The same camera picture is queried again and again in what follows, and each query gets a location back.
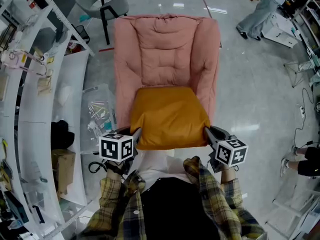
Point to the red floor tape strip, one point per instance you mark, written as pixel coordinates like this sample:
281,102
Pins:
106,49

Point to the pink padded sofa chair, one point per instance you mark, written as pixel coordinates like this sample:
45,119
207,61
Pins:
165,59

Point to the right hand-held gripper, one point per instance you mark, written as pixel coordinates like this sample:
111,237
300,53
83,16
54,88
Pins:
232,154

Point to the grey chair with black legs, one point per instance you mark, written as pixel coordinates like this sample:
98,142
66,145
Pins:
112,7

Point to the orange cushion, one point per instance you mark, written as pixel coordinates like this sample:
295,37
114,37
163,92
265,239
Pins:
170,114

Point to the teal plastic bag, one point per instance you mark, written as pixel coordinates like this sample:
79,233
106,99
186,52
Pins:
84,17

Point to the white power strip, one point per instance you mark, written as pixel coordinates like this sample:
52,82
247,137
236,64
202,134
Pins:
302,112

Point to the white frame table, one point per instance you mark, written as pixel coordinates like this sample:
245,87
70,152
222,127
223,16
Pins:
295,209

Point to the person's right forearm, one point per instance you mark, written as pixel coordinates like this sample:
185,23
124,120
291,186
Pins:
235,199

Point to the cardboard box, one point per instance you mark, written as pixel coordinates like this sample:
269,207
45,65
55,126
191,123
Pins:
62,166

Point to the clear plastic bin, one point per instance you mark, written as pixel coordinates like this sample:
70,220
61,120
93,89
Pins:
100,114

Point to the red fire extinguisher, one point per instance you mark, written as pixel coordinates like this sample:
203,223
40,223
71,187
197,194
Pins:
75,47

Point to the black cloth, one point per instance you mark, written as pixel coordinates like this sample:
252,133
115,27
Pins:
61,134

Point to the white open shelf unit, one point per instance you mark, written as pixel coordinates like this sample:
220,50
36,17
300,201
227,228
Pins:
307,16

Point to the white metal shelving rack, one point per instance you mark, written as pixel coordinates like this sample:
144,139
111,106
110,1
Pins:
27,109

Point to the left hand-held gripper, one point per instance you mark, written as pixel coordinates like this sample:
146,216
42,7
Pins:
112,147

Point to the black top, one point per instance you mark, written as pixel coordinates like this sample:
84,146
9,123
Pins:
175,209

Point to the white trousers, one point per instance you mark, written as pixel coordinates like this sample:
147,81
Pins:
155,161

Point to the white storage drawer box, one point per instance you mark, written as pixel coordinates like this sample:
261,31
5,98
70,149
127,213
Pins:
280,32

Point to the black power adapter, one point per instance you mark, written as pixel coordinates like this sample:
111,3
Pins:
310,143

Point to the person's left forearm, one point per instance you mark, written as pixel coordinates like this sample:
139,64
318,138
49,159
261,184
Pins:
110,194

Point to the yellow plaid shirt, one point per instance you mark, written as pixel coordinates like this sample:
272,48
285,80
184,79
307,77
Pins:
202,184

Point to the wooden pieces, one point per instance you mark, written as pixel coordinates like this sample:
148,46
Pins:
45,84

